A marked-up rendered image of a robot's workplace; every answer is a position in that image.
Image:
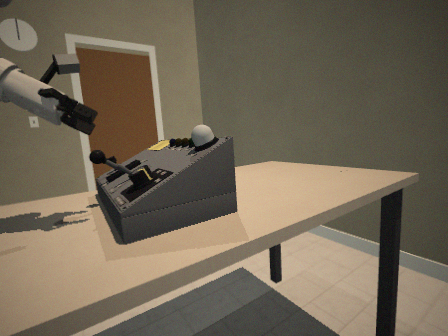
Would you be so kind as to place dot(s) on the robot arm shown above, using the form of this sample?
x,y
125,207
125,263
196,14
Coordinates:
x,y
62,63

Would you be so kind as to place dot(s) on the grey control console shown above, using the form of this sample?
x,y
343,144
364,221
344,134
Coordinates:
x,y
177,183

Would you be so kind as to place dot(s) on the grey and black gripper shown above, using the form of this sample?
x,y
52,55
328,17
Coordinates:
x,y
31,95

